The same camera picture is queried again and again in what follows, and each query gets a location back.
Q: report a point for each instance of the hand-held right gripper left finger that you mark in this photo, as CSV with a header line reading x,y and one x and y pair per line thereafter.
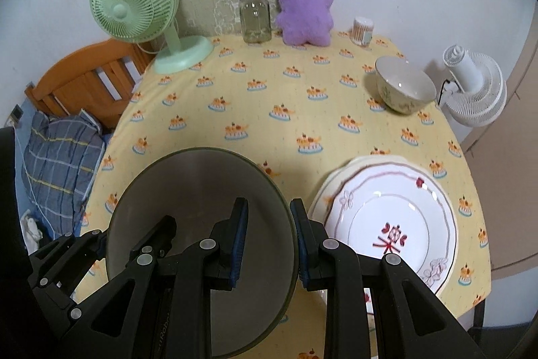
x,y
239,237

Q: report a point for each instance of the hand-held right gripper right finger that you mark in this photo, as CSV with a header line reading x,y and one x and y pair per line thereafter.
x,y
299,241

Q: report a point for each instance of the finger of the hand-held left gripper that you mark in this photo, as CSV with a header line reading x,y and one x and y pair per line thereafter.
x,y
54,258

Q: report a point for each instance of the white plate with yellow flowers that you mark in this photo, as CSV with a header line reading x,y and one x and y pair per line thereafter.
x,y
325,195

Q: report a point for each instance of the floral ceramic bowl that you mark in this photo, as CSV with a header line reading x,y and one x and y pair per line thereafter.
x,y
403,81
189,190

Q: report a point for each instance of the white plate with red pattern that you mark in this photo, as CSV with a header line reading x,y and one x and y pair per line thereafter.
x,y
378,207

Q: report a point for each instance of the blue plaid blanket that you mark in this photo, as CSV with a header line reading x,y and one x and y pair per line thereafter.
x,y
59,157

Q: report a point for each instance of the yellow printed tablecloth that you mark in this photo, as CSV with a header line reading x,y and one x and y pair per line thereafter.
x,y
273,90

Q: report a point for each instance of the black table leg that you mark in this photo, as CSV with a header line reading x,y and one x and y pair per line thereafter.
x,y
479,312

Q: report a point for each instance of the glass jar with black lid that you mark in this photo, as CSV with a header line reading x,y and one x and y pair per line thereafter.
x,y
254,20

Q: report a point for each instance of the cotton swab container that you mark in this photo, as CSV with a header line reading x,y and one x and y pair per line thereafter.
x,y
362,31

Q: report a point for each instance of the purple plush toy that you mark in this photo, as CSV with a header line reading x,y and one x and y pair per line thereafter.
x,y
304,5

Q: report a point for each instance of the white desk fan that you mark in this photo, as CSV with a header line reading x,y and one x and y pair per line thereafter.
x,y
466,73

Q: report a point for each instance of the green desk fan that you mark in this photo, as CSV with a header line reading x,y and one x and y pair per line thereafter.
x,y
122,5

